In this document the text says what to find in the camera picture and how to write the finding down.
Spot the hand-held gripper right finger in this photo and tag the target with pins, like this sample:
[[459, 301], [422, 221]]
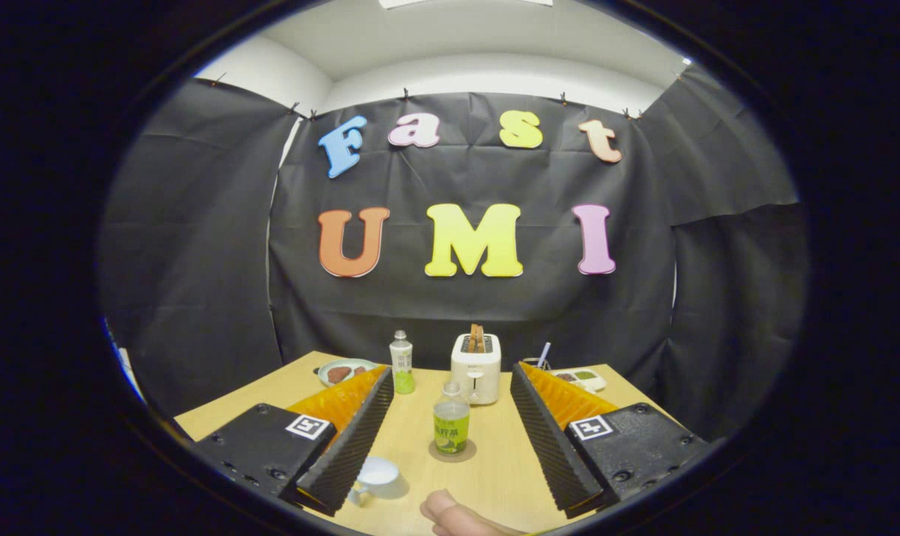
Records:
[[554, 454]]

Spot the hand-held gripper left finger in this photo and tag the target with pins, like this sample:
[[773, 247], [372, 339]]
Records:
[[349, 454]]

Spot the round brown coaster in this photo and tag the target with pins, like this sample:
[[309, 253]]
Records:
[[470, 451]]

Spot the clear bottle of green juice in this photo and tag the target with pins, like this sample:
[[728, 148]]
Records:
[[451, 432]]

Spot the tall white green bottle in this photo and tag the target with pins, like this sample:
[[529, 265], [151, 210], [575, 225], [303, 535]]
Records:
[[401, 361]]

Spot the wooden table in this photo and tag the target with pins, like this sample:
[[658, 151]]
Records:
[[502, 476]]

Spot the white sauce tray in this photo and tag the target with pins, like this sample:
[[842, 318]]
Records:
[[587, 380]]

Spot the pale green plate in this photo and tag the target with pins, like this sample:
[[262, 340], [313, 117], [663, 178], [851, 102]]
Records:
[[327, 365]]

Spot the pale purple straw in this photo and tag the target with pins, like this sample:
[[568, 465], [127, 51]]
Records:
[[544, 351]]

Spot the cream toaster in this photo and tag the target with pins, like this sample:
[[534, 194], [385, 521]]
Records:
[[476, 372]]

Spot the brown bread slice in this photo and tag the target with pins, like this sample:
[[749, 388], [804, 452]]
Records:
[[477, 336]]

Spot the black backdrop cloth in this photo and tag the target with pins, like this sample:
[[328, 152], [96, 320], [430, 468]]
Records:
[[457, 305]]

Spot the ceiling light panel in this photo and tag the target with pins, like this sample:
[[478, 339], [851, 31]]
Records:
[[464, 2]]

